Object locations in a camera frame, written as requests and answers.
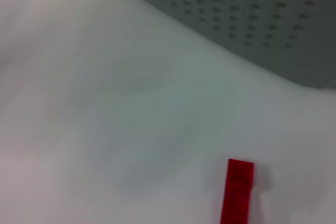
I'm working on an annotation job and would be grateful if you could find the dark red long block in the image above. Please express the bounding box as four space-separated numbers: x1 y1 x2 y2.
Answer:
219 158 255 224

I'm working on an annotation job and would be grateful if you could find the grey perforated storage bin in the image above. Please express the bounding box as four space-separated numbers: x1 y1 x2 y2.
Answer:
103 0 336 90

